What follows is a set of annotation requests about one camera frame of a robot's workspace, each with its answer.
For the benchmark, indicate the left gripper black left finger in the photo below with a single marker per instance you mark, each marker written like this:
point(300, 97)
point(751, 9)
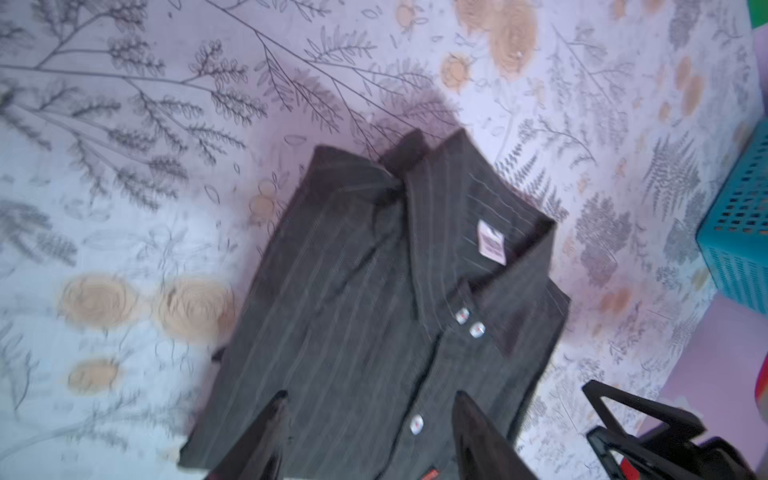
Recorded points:
point(260, 452)

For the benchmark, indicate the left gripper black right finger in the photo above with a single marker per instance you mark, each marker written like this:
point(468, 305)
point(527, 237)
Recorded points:
point(482, 453)

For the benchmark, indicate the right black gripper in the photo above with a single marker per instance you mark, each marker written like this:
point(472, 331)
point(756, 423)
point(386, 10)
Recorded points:
point(665, 452)

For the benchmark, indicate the dark grey pinstripe shirt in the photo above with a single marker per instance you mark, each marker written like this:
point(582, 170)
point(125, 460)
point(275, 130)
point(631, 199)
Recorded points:
point(387, 288)

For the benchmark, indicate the teal plastic basket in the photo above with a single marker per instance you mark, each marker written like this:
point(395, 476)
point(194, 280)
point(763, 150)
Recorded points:
point(733, 235)

